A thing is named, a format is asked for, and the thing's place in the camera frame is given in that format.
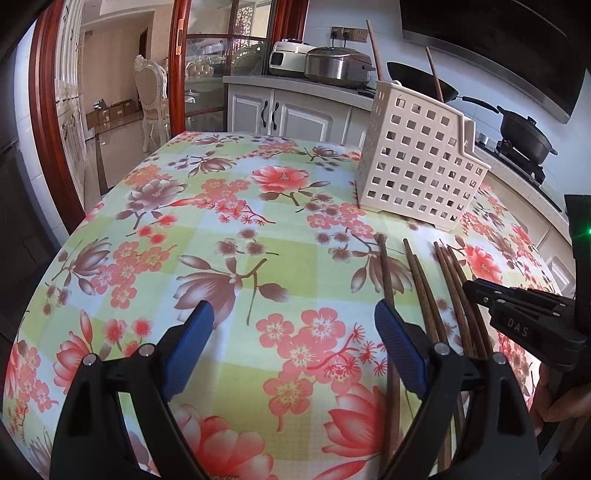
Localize black wok pan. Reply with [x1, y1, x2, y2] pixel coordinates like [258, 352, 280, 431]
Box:
[387, 61, 499, 114]

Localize black lidded pot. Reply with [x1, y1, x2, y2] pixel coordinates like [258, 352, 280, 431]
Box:
[497, 105, 558, 165]

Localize black glass gas stove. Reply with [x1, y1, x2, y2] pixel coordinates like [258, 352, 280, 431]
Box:
[475, 133, 565, 213]

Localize brown wooden chopstick seven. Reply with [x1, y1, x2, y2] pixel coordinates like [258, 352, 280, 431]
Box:
[440, 246, 486, 358]

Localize white lower cabinets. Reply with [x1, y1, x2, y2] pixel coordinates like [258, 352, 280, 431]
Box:
[223, 76, 575, 296]

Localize white perforated utensil basket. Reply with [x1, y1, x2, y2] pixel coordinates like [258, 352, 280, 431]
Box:
[356, 81, 490, 231]

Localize floral tablecloth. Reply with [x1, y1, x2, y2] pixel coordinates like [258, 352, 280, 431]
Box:
[1, 133, 558, 479]

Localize black range hood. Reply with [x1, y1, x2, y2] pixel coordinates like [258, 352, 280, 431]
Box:
[400, 1, 586, 124]

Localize white ornate dining chair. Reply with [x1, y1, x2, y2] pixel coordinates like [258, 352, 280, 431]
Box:
[133, 55, 169, 153]

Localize red wooden sliding door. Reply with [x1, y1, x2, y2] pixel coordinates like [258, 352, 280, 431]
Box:
[28, 0, 311, 222]

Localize wall power outlet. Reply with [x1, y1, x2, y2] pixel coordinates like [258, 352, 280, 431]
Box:
[331, 26, 369, 43]

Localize cardboard boxes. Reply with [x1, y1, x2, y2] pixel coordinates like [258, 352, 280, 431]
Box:
[86, 99, 138, 129]

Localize silver rice cooker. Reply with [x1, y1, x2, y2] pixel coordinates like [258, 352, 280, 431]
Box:
[304, 47, 375, 89]

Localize brown wooden chopstick six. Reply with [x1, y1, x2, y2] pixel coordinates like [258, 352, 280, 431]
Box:
[434, 242, 476, 357]

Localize brown wooden chopstick two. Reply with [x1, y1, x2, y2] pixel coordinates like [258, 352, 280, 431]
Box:
[425, 46, 445, 103]

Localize brown wooden chopstick three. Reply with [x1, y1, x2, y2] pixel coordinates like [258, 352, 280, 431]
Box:
[376, 233, 401, 467]

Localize brown wooden chopstick one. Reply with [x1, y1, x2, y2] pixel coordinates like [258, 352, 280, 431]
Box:
[366, 20, 386, 81]

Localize person's right hand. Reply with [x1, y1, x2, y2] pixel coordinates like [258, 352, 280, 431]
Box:
[530, 364, 590, 452]

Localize white pressure cooker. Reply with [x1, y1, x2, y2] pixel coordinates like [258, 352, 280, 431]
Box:
[269, 39, 315, 78]

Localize brown wooden chopstick four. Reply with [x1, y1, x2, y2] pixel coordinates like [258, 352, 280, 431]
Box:
[403, 238, 447, 342]

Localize brown wooden chopstick eight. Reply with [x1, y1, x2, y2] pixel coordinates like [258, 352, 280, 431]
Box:
[447, 246, 493, 356]

